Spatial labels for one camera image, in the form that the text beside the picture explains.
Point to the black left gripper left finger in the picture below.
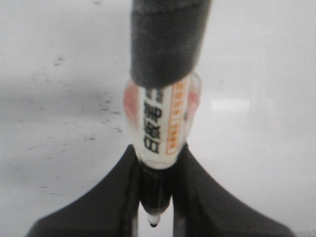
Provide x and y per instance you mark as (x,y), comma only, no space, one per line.
(110,209)

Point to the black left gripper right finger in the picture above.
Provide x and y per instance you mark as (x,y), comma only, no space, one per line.
(203,208)

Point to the white whiteboard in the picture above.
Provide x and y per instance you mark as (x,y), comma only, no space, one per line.
(64,65)

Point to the black white whiteboard marker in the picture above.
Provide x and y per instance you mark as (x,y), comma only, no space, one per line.
(163,93)

